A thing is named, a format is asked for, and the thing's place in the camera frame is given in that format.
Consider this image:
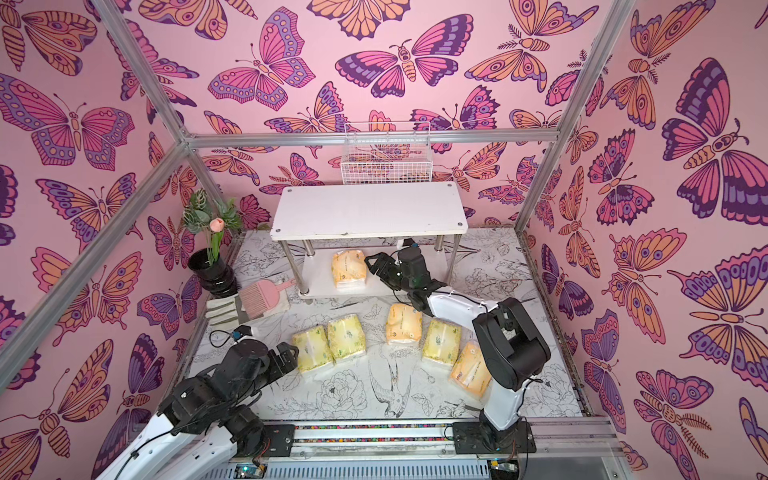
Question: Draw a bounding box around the black vase with plant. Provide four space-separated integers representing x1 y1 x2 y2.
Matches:
182 189 243 299

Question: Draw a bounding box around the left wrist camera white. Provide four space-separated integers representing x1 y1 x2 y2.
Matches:
231 325 253 343

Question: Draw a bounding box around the orange tissue pack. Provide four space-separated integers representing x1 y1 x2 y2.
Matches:
331 249 368 291
386 303 423 345
450 341 492 399

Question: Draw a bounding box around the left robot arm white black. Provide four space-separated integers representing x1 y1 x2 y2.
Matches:
98 338 300 479

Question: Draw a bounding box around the white wire basket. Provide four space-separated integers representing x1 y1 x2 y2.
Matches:
335 120 434 185

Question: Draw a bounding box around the yellow tissue pack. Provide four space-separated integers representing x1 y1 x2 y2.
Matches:
422 319 462 367
327 314 366 361
291 325 335 373

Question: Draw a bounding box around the pink brush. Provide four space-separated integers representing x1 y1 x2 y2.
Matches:
238 279 295 321

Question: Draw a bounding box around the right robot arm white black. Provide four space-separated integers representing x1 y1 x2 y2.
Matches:
364 244 551 453

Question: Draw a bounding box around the white two-tier shelf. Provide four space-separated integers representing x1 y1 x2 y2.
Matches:
270 182 468 298

